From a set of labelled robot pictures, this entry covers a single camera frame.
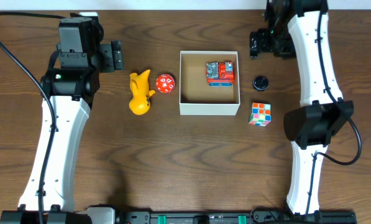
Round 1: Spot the red toy fire truck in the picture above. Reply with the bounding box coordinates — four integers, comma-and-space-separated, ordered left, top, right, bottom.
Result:
206, 61, 235, 86

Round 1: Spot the multicoloured puzzle cube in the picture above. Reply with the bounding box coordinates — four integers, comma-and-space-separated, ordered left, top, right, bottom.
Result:
249, 103, 272, 126

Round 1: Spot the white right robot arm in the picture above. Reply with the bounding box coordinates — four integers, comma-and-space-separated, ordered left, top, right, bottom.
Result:
249, 1, 354, 217

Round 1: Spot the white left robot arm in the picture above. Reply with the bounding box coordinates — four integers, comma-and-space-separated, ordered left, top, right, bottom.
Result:
0, 12, 123, 223

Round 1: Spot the small black round cap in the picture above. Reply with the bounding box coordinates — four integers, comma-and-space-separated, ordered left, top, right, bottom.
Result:
253, 75, 269, 91

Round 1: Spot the yellow rubber duck toy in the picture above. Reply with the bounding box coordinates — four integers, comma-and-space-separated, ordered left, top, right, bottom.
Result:
129, 70, 155, 115

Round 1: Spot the red polyhedral die ball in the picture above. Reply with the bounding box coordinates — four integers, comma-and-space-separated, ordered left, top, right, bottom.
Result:
155, 74, 175, 93

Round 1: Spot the beige cardboard box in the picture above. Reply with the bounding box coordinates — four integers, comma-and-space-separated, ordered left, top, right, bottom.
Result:
178, 50, 240, 116

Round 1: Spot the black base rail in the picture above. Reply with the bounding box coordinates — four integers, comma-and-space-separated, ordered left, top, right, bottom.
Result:
85, 203, 357, 224

